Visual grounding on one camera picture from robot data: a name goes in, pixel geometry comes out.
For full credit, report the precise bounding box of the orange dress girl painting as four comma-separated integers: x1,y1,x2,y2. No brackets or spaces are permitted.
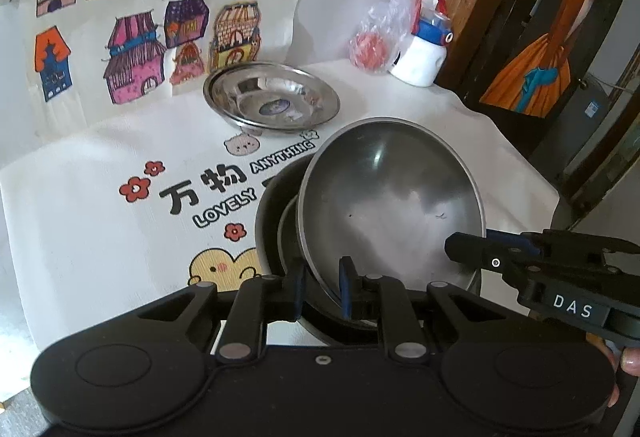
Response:
479,0,632,119

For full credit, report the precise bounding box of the white printed tablecloth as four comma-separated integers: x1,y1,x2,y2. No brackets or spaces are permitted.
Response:
0,60,562,354

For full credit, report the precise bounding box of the steel bowl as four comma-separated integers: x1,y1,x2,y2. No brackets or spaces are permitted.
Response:
298,117,487,318
254,156,482,344

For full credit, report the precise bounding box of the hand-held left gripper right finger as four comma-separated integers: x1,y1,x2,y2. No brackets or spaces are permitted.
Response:
337,256,507,363

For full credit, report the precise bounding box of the coloured houses drawing paper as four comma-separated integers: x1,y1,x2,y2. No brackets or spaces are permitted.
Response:
20,0,327,128

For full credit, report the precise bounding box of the clear plastic bag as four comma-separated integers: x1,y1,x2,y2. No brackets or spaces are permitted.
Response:
350,0,432,77

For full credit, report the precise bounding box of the person's right hand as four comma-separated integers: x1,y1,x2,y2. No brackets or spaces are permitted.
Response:
602,336,640,410

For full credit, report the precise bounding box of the steel plate with sticker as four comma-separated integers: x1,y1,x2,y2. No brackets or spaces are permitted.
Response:
203,61,342,136

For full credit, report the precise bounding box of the red round object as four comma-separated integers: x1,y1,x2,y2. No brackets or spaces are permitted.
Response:
351,31,392,70

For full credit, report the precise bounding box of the grey box with label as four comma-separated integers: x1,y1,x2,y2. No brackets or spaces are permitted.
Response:
564,71,618,135

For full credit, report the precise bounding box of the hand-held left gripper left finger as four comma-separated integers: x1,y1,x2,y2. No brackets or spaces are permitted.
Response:
135,262,308,363

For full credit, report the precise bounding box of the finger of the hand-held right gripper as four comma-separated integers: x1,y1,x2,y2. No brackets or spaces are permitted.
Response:
484,228,547,254
444,232,532,287

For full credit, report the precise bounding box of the white bottle with blue cap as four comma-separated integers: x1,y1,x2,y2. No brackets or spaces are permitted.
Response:
389,0,456,88

